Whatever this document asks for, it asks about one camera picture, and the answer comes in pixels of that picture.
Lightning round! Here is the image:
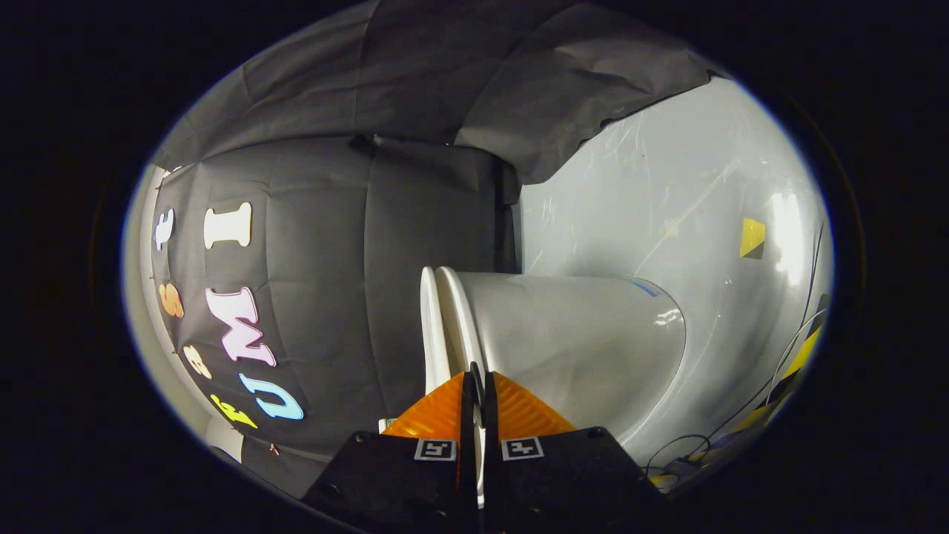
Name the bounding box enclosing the black backdrop cloth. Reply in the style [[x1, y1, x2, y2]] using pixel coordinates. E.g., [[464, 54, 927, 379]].
[[152, 0, 731, 499]]

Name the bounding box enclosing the white cable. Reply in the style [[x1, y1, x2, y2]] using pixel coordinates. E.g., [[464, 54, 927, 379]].
[[767, 308, 828, 398]]

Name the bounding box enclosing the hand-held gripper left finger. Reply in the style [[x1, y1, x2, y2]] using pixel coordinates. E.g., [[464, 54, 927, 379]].
[[302, 362, 479, 534]]

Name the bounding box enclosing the white toilet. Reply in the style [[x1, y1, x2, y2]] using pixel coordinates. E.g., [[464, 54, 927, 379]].
[[454, 270, 687, 467]]

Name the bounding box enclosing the black cable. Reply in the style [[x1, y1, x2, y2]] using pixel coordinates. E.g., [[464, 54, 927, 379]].
[[644, 382, 788, 477]]

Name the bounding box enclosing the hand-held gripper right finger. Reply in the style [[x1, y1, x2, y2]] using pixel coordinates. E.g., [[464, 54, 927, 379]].
[[482, 369, 672, 534]]

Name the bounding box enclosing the yellow floor tape piece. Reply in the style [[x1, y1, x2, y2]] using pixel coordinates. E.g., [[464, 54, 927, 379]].
[[739, 217, 767, 260]]

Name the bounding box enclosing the yellow black striped floor tape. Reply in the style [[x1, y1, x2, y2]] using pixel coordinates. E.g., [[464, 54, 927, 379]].
[[652, 297, 830, 492]]

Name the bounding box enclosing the white toilet lid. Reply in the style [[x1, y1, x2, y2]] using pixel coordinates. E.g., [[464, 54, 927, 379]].
[[420, 266, 488, 401]]

